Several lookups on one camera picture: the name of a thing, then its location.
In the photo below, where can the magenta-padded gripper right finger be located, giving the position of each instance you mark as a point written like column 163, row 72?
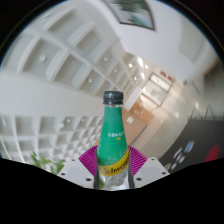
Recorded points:
column 151, row 171

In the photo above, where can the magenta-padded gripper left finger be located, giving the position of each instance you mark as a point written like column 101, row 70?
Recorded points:
column 73, row 171

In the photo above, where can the green drink bottle black cap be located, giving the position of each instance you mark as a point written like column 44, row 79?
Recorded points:
column 112, row 143

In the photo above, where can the colourful round sticker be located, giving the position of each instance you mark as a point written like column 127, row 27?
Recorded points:
column 167, row 165
column 182, row 159
column 174, row 165

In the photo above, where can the large green leafy plant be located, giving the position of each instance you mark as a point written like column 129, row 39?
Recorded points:
column 41, row 161

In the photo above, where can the flat round red coaster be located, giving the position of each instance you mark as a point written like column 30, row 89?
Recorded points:
column 212, row 153

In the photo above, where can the glass double door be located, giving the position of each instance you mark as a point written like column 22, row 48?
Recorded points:
column 156, row 88

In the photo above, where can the ceiling lights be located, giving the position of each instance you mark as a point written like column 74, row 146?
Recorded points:
column 42, row 57

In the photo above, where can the dark-framed wall picture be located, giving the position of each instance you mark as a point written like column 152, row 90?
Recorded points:
column 131, row 11

